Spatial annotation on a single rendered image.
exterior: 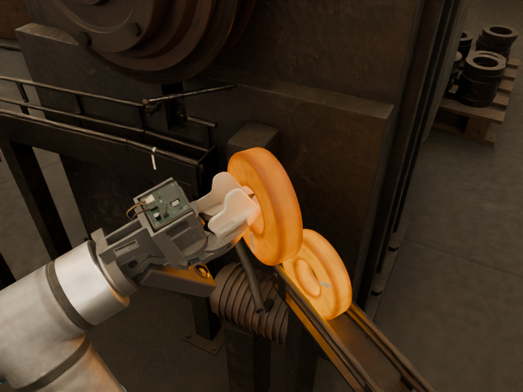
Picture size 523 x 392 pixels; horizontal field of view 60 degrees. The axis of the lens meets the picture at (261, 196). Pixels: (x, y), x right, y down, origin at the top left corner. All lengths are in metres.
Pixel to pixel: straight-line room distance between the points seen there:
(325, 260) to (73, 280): 0.37
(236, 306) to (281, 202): 0.50
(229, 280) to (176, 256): 0.47
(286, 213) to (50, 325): 0.28
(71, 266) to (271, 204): 0.23
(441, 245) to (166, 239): 1.51
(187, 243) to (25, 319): 0.19
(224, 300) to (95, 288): 0.50
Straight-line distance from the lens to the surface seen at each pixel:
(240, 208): 0.55
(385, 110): 0.89
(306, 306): 0.77
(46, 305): 0.55
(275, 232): 0.54
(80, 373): 0.58
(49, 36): 1.29
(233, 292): 0.99
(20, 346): 0.56
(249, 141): 0.90
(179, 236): 0.52
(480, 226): 2.06
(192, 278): 0.60
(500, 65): 2.57
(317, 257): 0.71
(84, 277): 0.53
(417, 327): 1.64
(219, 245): 0.54
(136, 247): 0.53
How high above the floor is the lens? 1.31
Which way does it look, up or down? 41 degrees down
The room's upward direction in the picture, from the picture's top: straight up
